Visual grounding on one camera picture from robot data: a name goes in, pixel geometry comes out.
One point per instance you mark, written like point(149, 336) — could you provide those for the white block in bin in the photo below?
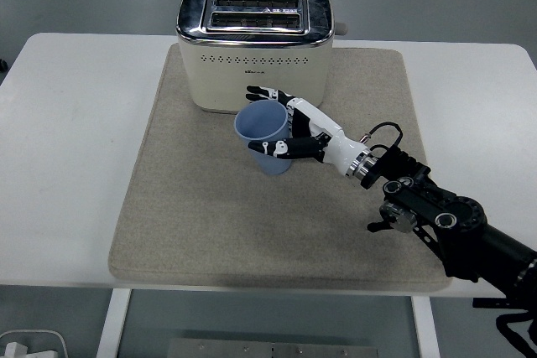
point(14, 350)

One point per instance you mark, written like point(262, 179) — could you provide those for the white table leg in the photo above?
point(113, 324)
point(425, 328)

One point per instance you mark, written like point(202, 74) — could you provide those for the light blue ribbed cup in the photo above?
point(256, 123)

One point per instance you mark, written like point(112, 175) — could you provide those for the beige fabric table mat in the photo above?
point(210, 215)

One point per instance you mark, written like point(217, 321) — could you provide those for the grey metal plate with screws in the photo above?
point(272, 349)

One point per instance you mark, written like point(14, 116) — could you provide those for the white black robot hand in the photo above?
point(340, 148)

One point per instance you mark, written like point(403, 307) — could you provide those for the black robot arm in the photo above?
point(461, 215)

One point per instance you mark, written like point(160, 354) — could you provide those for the cream toaster with chrome lid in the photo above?
point(251, 73)

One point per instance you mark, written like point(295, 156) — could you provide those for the black table control panel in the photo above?
point(486, 303)

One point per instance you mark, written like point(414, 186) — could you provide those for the small black object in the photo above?
point(2, 64)

